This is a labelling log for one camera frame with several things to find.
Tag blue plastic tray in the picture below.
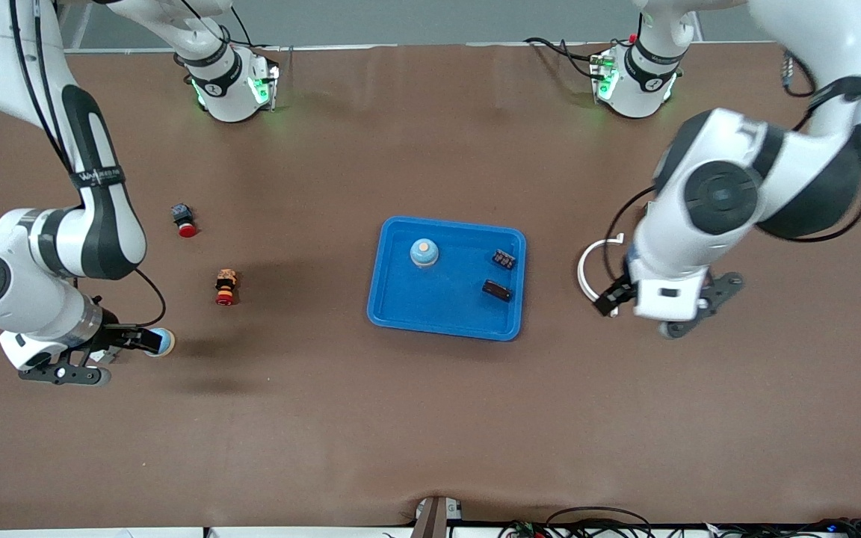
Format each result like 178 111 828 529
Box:
367 216 528 342

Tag red mushroom push button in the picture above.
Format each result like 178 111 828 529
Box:
171 203 198 238

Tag white curved plastic bracket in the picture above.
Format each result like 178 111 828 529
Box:
577 233 626 304

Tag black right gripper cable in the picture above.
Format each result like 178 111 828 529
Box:
10 0 168 330

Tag looped black cable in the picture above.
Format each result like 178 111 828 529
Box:
546 507 654 538

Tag small wires with connector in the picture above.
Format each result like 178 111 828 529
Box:
498 519 551 538

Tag black left base cable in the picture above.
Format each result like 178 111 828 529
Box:
524 36 599 79

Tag black base cable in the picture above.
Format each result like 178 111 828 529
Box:
223 4 282 53
524 36 599 79

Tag black cable bundle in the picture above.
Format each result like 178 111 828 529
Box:
700 517 861 538

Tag camera mount post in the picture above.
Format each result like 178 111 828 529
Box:
412 495 463 538

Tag black right base cable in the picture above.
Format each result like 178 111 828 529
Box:
223 4 282 53

